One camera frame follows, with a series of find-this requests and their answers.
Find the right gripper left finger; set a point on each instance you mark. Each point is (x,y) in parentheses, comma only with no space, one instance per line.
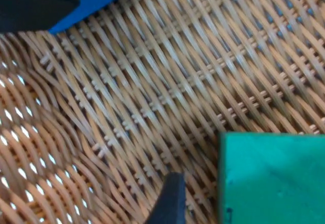
(33,3)

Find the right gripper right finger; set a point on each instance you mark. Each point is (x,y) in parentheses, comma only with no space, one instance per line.
(170,203)

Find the green cube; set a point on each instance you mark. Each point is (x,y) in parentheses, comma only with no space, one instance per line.
(271,180)

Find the pale brown wicker basket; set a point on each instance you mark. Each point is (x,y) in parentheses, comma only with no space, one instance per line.
(162,87)

